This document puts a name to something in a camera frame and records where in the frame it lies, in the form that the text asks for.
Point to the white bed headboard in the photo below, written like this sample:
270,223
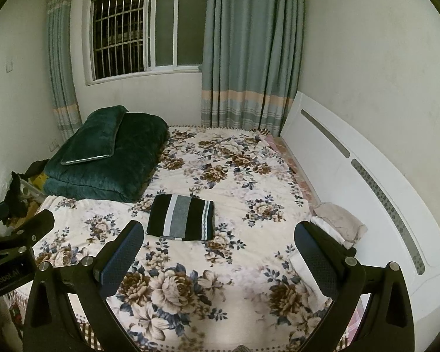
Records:
344,168

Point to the white folded garment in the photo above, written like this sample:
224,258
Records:
308,274

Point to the floral bed cover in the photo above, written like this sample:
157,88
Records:
236,289

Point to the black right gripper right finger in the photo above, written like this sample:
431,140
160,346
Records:
387,323

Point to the barred window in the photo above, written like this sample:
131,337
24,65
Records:
129,37

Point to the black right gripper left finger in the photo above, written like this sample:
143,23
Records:
50,322

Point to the black clothes pile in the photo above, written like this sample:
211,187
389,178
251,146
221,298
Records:
25,193

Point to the teal curtain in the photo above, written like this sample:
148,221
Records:
64,101
252,53

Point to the beige folded garment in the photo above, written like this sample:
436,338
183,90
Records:
337,222

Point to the teal curtain left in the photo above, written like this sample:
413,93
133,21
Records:
64,101

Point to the teal curtain right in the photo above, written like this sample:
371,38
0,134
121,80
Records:
252,53

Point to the dark green pillow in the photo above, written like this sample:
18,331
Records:
95,140

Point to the black grey striped sweater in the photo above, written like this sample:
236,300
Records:
180,217

